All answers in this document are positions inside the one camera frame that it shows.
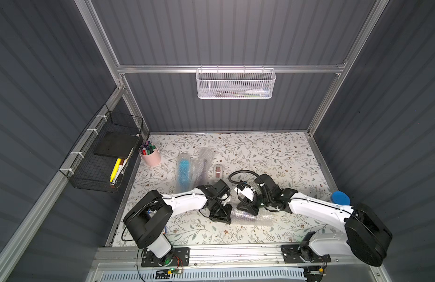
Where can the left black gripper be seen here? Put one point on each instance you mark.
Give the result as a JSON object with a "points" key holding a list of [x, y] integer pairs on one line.
{"points": [[221, 211]]}

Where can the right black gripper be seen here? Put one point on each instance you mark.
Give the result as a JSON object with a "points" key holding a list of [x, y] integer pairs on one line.
{"points": [[248, 206]]}

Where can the white tape dispenser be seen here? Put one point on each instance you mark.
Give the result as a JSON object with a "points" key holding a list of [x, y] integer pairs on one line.
{"points": [[217, 172]]}

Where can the purple liquid glass bottle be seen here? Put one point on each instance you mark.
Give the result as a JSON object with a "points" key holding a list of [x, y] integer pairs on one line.
{"points": [[251, 220]]}

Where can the dark purple labelled bottle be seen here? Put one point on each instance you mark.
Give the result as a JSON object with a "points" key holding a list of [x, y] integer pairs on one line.
{"points": [[203, 171]]}

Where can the blue liquid glass bottle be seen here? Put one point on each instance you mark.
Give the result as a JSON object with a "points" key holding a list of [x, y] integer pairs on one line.
{"points": [[184, 173]]}

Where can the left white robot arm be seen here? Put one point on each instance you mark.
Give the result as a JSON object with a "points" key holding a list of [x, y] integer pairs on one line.
{"points": [[147, 220]]}

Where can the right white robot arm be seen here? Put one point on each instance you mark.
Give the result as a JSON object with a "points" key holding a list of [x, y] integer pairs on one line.
{"points": [[359, 231]]}

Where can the blue-lid pencil jar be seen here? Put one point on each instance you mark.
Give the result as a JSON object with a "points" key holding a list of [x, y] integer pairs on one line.
{"points": [[340, 198]]}

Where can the pink marker cup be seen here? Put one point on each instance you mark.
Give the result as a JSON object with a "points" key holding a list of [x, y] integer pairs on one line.
{"points": [[150, 154]]}

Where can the yellow highlighter in basket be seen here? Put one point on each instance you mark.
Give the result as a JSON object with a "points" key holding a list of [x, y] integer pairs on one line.
{"points": [[115, 170]]}

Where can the black notebook in basket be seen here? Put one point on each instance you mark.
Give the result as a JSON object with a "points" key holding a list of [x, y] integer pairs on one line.
{"points": [[117, 145]]}

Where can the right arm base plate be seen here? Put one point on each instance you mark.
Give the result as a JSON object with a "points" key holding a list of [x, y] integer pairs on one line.
{"points": [[294, 253]]}

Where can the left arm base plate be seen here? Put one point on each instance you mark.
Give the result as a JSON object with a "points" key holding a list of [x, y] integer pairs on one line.
{"points": [[177, 257]]}

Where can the white ventilated cable duct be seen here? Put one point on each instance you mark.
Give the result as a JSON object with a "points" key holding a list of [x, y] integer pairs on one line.
{"points": [[271, 274]]}

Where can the aluminium front rail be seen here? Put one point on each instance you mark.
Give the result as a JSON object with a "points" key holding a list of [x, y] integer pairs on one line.
{"points": [[200, 256]]}

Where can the white wire wall basket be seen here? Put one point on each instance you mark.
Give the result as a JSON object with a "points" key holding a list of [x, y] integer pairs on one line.
{"points": [[235, 83]]}

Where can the black wire wall basket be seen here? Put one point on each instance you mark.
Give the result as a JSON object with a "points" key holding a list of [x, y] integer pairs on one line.
{"points": [[99, 160]]}

